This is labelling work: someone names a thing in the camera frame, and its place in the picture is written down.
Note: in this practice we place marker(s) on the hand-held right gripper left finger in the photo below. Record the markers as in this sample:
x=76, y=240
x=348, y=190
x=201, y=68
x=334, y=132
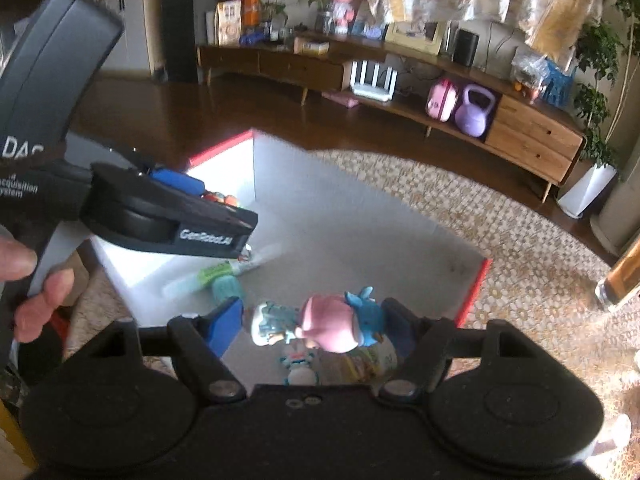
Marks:
x=225, y=325

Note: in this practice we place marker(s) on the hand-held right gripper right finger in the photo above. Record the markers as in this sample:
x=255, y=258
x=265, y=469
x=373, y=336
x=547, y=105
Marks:
x=400, y=330

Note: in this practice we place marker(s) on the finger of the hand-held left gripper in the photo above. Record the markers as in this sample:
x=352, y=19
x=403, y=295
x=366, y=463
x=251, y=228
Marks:
x=175, y=180

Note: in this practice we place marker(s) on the teal oval toy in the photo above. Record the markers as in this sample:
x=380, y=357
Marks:
x=227, y=290

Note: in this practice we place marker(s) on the yellow green bottle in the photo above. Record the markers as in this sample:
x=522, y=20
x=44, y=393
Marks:
x=365, y=365

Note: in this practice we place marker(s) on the white green tube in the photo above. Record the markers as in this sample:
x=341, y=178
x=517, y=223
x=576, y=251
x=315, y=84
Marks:
x=250, y=262

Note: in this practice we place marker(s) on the small doll with blue hat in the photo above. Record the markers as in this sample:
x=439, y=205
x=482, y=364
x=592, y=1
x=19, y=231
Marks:
x=325, y=322

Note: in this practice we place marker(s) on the white blue figurine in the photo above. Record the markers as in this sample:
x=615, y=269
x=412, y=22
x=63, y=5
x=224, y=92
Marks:
x=299, y=367

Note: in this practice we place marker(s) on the red cardboard box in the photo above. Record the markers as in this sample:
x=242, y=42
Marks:
x=350, y=220

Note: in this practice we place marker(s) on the person's left hand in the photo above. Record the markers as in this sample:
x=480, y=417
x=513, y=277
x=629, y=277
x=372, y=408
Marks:
x=45, y=295

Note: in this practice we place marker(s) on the patterned tablecloth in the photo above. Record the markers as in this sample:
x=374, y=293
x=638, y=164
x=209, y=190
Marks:
x=525, y=260

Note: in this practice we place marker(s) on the black cabinet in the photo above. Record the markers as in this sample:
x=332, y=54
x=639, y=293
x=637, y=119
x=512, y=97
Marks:
x=185, y=30

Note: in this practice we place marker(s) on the blue toy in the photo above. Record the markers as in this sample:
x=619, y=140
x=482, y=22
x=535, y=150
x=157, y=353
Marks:
x=252, y=37

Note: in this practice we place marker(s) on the white brown snack box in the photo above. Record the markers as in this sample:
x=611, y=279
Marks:
x=229, y=22

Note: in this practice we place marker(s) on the pink flat box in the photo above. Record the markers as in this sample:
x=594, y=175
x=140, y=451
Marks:
x=341, y=99

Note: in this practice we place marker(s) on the orange box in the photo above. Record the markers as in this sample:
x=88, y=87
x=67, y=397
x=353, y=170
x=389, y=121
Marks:
x=250, y=10

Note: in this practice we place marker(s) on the small cream box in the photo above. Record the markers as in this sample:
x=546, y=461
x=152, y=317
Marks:
x=311, y=47

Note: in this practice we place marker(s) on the white router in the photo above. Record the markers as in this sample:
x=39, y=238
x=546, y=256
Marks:
x=372, y=91

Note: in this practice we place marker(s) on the tall glass tea bottle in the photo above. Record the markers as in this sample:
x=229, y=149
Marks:
x=620, y=280

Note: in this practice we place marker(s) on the purple kettlebell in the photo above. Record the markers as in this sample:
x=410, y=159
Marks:
x=472, y=115

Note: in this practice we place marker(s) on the pink toy case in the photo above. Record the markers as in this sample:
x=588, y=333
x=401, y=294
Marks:
x=442, y=100

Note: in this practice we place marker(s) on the wooden tv cabinet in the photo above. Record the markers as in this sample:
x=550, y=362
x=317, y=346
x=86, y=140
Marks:
x=530, y=130

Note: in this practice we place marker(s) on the pink plush doll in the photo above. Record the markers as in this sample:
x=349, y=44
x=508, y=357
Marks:
x=342, y=5

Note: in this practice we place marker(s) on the white standing air conditioner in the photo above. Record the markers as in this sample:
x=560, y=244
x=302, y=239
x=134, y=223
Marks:
x=622, y=210

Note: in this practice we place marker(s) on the plastic bag of fruit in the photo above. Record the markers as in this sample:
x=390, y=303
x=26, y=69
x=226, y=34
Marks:
x=530, y=75

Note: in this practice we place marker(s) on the black speaker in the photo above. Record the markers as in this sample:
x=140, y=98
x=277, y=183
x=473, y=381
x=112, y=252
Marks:
x=466, y=47

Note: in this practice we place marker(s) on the blue plastic stool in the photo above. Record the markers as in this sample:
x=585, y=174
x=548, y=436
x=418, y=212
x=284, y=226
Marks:
x=560, y=85

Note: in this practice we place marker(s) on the potted tree in white pot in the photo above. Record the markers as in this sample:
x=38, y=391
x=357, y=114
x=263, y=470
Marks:
x=600, y=85

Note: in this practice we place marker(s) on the cream picture frame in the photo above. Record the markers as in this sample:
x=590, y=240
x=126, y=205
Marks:
x=400, y=35

